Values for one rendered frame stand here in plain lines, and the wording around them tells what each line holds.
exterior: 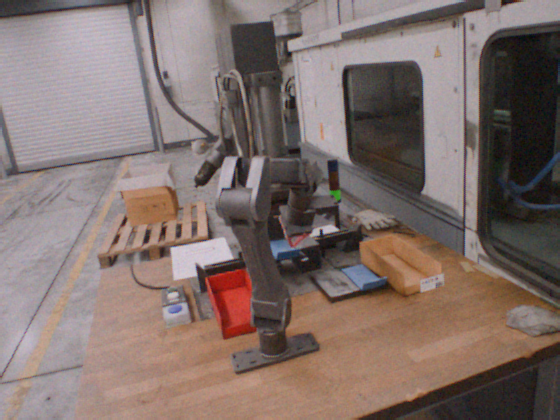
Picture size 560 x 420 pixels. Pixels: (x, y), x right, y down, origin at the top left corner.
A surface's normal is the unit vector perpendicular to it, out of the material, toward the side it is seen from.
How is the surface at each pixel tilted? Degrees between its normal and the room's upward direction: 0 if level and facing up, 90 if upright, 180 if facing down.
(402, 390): 0
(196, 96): 90
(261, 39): 90
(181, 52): 90
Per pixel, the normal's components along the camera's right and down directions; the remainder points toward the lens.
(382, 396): -0.11, -0.95
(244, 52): 0.29, 0.26
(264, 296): -0.39, 0.52
